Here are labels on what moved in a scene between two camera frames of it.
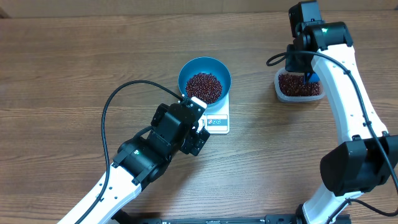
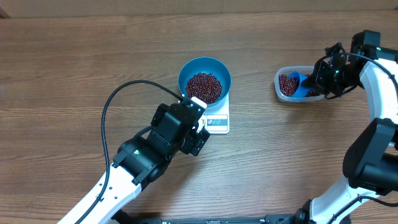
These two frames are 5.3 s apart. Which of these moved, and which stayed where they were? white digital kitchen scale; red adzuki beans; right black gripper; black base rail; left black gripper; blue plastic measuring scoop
Moved: blue plastic measuring scoop; right black gripper
Stayed: black base rail; red adzuki beans; white digital kitchen scale; left black gripper
